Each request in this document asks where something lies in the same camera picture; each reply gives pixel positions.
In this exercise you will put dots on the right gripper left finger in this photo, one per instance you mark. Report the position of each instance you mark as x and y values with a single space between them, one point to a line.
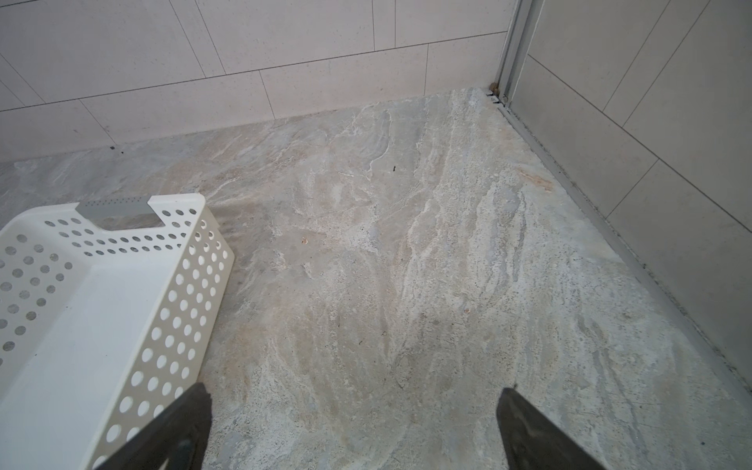
176 439

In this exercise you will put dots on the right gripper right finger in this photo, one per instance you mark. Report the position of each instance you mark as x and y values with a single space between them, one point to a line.
532 441

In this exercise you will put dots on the white perforated plastic bin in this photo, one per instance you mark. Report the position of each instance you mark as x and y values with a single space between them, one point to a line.
107 310

